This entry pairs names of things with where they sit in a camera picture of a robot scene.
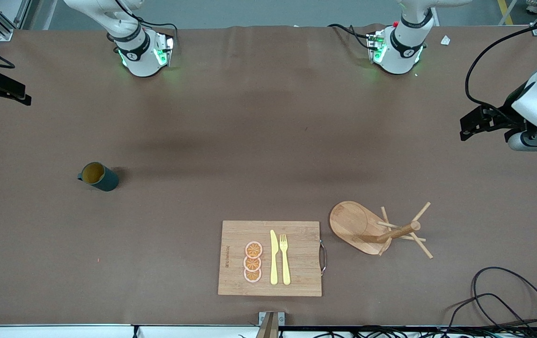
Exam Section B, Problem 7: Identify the dark green ribbed cup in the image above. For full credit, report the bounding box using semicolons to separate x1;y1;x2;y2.
77;162;120;192

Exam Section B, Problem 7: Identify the wooden mug tree stand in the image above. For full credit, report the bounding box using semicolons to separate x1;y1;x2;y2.
329;200;434;260

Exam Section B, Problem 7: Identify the yellow plastic fork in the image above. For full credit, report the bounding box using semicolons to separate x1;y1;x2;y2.
279;234;292;286

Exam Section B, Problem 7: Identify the yellow plastic knife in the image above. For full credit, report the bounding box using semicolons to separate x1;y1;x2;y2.
270;230;279;285

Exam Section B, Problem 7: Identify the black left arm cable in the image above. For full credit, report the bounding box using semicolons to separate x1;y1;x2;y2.
465;19;537;115

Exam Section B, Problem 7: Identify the black looped cable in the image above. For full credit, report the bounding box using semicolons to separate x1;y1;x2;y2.
447;293;537;331
472;267;537;329

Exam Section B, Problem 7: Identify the black base power cable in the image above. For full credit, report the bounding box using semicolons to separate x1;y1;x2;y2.
328;23;372;47
116;0;178;45

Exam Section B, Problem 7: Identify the black cable bundle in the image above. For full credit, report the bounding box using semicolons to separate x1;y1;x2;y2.
292;325;537;338

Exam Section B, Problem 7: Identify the metal bracket with wooden strip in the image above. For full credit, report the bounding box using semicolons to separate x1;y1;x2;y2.
258;311;285;338

